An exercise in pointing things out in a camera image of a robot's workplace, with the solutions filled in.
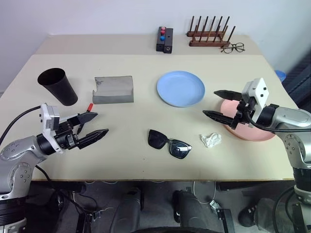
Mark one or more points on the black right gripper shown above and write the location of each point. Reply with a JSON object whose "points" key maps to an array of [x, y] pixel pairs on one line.
{"points": [[243, 114]]}

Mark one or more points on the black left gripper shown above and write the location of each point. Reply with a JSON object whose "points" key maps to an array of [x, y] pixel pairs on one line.
{"points": [[68, 137]]}

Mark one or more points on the grey glasses pouch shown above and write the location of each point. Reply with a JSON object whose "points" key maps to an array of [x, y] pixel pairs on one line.
{"points": [[114, 91]]}

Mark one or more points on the black sunglasses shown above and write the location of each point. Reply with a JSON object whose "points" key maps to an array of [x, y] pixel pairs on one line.
{"points": [[158, 140]]}

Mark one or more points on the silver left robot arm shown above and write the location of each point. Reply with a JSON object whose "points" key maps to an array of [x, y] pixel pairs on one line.
{"points": [[17, 155]]}

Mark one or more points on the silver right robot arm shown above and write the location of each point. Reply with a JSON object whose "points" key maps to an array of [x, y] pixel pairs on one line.
{"points": [[289, 119]]}

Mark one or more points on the crumpled white paper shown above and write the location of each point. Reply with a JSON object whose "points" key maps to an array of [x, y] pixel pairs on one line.
{"points": [[211, 140]]}

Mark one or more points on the pink plate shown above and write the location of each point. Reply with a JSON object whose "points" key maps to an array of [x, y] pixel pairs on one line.
{"points": [[252, 133]]}

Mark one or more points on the blue plate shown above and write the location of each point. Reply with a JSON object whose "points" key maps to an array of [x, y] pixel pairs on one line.
{"points": [[181, 88]]}

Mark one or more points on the black cup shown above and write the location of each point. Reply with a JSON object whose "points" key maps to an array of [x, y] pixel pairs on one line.
{"points": [[59, 89]]}

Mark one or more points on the thin-framed clear eyeglasses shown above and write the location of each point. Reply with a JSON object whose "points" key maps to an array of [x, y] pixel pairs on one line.
{"points": [[239, 47]]}

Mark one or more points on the blue round container lid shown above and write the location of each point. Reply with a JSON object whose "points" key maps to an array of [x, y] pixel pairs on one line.
{"points": [[281, 75]]}

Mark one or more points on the brown wooden peg rack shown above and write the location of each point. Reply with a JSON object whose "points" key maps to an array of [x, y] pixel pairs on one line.
{"points": [[209, 41]]}

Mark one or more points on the dark furniture beside table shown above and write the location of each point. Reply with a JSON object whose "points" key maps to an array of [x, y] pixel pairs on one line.
{"points": [[301, 80]]}

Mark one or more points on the black box with round socket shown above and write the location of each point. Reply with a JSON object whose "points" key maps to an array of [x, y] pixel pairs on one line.
{"points": [[168, 42]]}

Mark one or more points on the black box with coloured buttons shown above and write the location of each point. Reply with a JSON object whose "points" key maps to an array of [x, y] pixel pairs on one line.
{"points": [[160, 43]]}

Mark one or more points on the dark rounded shape under table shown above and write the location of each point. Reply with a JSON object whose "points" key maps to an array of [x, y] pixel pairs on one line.
{"points": [[128, 211], [189, 211]]}

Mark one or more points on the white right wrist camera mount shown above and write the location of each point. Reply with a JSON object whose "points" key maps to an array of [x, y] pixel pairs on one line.
{"points": [[258, 93]]}

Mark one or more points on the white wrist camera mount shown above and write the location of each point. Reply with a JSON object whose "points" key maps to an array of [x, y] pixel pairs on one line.
{"points": [[258, 93], [49, 119]]}

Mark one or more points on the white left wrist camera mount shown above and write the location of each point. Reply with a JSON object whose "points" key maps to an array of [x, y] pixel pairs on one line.
{"points": [[49, 119]]}

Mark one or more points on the black table frame bar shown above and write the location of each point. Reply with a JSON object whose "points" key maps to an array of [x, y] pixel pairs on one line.
{"points": [[255, 185]]}

